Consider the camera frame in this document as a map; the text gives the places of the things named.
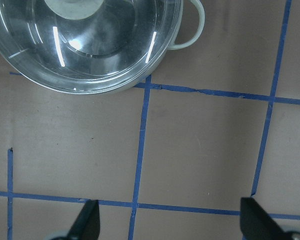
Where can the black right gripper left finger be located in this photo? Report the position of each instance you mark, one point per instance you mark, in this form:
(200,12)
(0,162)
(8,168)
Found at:
(87,225)

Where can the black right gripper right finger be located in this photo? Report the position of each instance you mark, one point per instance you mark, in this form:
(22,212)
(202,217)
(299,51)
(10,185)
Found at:
(256,224)

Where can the clear glass pot lid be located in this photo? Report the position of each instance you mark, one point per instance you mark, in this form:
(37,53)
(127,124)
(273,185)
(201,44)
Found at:
(87,46)

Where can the pale green cooking pot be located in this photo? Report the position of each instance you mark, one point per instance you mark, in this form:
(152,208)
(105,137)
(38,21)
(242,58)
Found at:
(183,62)

